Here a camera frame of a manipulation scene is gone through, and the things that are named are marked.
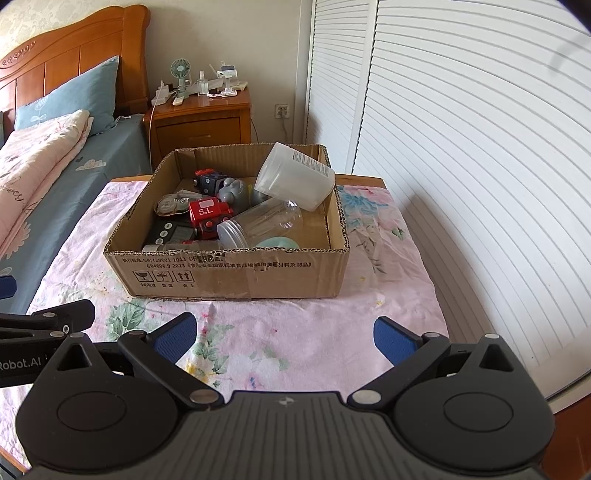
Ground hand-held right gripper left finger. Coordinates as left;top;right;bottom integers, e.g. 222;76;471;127
44;312;225;411

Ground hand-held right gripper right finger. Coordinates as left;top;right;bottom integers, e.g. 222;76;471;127
346;316;518;411

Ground cardboard box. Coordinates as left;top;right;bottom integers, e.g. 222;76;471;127
102;143;352;301

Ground black device with round buttons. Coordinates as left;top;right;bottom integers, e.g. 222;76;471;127
144;217;197;245

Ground grey elephant toy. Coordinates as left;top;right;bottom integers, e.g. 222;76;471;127
217;178;269;207

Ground floral blanket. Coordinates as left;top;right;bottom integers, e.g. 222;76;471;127
0;178;451;472

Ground pink quilt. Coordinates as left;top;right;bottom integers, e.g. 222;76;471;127
0;109;94;259

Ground red toy train car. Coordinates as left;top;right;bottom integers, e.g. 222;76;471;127
188;196;235;240

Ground clear tape dispenser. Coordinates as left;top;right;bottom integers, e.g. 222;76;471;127
154;193;192;217

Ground teal lid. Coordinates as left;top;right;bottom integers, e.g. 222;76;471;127
254;235;301;250

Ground clear plastic jar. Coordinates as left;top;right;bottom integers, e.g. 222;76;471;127
216;199;304;250

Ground dark cube toy red knobs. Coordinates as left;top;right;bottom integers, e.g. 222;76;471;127
193;170;232;195

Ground white louvered closet door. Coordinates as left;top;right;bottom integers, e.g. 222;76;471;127
344;0;591;402
305;0;379;175

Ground white plastic cup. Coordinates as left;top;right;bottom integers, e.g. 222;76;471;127
254;142;336;212

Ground blue pillow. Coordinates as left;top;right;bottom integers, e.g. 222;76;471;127
14;55;121;137

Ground wooden nightstand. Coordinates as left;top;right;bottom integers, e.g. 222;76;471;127
143;85;254;160

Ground white power strip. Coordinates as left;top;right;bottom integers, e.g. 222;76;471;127
151;79;174;106

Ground wooden headboard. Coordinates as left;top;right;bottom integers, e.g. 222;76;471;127
0;4;151;153

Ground small green desk fan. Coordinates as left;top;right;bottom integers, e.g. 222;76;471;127
170;59;191;100

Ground white phone stand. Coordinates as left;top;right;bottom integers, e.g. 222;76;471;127
209;60;247;97

